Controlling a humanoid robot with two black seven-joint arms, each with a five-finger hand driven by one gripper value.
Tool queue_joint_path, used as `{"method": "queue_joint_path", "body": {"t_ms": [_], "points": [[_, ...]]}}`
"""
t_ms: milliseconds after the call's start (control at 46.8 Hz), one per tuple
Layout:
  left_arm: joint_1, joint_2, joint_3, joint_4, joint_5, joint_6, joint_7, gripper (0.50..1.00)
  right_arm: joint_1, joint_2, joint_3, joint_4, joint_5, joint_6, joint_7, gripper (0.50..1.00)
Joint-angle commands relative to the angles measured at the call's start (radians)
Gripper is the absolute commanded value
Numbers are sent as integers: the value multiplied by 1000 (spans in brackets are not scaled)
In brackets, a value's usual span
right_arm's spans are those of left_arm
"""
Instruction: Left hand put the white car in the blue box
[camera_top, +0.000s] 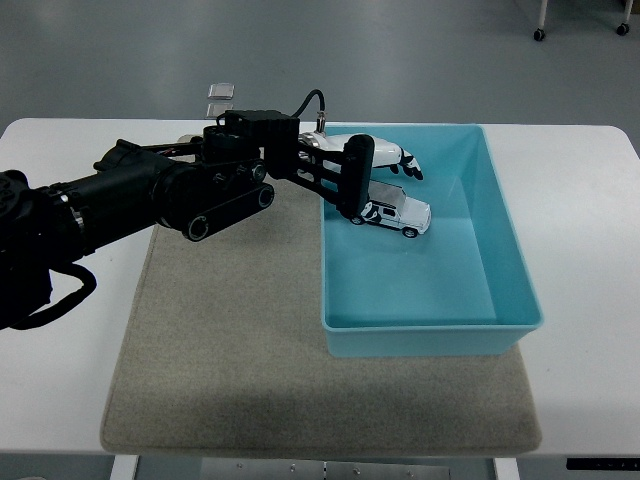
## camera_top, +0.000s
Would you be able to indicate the white cart leg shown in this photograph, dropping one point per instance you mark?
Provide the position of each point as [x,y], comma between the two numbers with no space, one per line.
[542,14]
[627,11]

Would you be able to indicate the blue plastic box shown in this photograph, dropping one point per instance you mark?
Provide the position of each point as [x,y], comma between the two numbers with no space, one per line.
[425,280]

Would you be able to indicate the white toy car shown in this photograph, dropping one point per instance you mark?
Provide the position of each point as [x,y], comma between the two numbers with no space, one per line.
[407,215]

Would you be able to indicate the grey felt mat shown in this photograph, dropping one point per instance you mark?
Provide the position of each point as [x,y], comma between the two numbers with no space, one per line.
[225,350]

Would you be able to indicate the black caster wheel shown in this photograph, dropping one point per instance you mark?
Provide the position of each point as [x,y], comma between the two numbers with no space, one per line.
[539,35]
[622,29]

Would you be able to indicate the white table leg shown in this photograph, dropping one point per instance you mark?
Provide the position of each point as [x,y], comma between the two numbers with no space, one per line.
[122,469]
[506,470]

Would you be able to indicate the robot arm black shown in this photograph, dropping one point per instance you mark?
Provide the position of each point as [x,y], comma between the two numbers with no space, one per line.
[125,200]

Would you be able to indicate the grey metal plate with screws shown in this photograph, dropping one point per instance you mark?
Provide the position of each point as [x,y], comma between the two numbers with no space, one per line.
[325,471]

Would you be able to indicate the black table control panel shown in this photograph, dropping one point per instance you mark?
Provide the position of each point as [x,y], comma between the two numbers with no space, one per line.
[602,463]

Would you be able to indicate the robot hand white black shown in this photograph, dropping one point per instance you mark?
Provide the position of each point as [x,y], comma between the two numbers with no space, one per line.
[385,152]

